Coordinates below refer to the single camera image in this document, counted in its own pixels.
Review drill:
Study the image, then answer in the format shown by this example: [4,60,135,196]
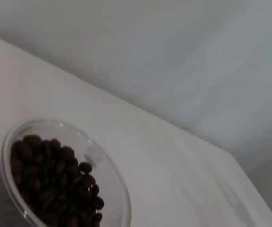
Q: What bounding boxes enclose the dark coffee beans pile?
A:
[10,134,105,227]

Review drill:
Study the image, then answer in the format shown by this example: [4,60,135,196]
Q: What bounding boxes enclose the clear glass cup with handle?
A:
[0,119,132,227]

